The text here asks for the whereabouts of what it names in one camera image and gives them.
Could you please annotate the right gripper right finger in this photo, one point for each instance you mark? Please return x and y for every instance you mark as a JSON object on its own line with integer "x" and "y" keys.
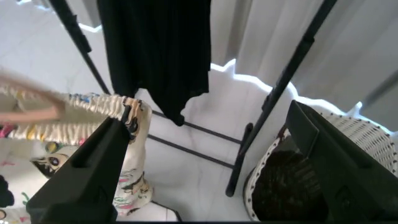
{"x": 354, "y": 180}

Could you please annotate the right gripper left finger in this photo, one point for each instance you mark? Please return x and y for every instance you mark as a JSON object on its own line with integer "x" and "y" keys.
{"x": 84, "y": 186}

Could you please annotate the cream printed garment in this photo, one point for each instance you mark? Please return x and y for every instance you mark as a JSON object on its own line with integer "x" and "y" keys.
{"x": 93, "y": 105}

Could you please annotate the pink clothes hanger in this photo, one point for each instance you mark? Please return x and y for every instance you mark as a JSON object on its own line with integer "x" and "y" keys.
{"x": 31, "y": 115}

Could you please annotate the black T-shirt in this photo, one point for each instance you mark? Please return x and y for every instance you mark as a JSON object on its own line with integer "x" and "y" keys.
{"x": 155, "y": 46}

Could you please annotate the white laundry basket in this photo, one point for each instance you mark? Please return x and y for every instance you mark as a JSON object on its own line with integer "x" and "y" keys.
{"x": 367, "y": 133}

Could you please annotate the black clothes rack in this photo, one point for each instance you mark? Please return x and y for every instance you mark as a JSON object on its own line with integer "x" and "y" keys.
{"x": 292, "y": 65}

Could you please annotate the white curtain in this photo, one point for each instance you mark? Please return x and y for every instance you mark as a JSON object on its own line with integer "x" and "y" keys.
{"x": 342, "y": 46}

